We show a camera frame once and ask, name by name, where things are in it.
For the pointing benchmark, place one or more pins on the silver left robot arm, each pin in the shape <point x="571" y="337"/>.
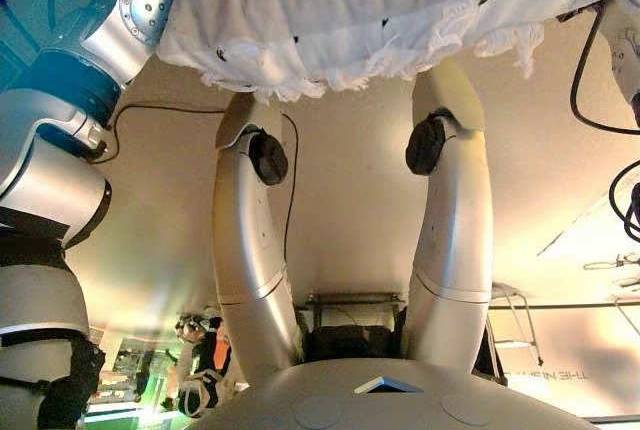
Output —
<point x="125" y="15"/>

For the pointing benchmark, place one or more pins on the grey robot torso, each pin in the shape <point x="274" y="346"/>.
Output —
<point x="350" y="410"/>

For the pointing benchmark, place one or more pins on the person in dark clothes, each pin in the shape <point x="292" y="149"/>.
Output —
<point x="200" y="350"/>

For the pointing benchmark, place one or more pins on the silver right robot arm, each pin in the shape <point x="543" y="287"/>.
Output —
<point x="622" y="50"/>

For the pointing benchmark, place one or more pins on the metal step ladder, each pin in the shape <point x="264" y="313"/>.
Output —
<point x="515" y="347"/>

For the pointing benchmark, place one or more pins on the white frilled cloth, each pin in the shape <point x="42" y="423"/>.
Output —
<point x="350" y="5"/>

